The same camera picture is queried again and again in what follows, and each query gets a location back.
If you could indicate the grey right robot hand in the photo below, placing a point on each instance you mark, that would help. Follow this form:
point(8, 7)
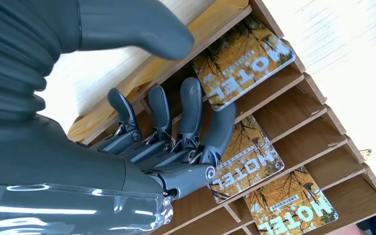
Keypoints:
point(61, 162)

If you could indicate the wooden slotted card holder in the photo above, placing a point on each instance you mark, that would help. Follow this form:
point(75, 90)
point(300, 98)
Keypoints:
point(288, 107)

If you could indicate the yellow hotel key card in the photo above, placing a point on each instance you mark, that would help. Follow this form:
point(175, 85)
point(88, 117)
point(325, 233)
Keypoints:
point(249, 168)
point(240, 65)
point(291, 207)

